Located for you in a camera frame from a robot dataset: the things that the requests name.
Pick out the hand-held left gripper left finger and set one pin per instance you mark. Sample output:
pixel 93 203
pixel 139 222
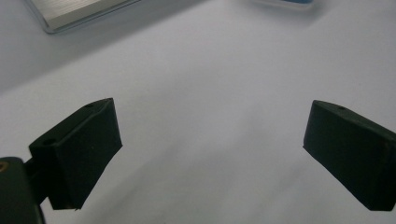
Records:
pixel 77 155

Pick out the clear-edged silver box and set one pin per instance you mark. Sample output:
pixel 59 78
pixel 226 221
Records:
pixel 74 11

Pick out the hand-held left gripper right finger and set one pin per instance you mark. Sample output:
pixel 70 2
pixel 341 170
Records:
pixel 351 149

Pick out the clear box with blue inside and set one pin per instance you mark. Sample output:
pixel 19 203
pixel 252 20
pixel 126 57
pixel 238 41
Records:
pixel 286 3

